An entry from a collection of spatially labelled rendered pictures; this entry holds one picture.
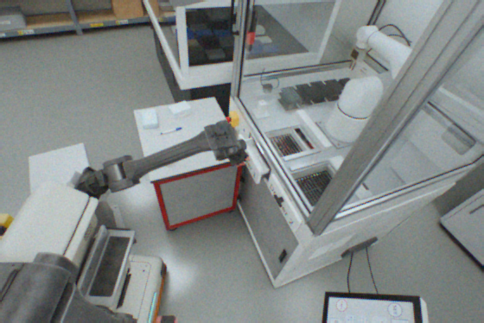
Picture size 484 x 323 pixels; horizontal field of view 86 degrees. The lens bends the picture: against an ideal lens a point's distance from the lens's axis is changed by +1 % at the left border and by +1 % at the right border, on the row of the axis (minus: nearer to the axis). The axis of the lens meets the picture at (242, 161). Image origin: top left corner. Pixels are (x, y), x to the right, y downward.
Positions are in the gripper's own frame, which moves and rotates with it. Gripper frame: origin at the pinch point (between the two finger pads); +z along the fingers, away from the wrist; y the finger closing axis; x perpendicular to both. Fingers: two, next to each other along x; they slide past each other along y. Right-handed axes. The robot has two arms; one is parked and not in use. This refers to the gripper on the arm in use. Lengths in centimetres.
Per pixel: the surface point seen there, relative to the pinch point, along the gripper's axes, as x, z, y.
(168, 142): 39, -15, -34
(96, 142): 134, 1, -127
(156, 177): 15, -23, -43
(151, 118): 58, -22, -35
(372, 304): -82, -10, 18
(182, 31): 83, -32, 16
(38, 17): 393, -46, -155
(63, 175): 32, -54, -76
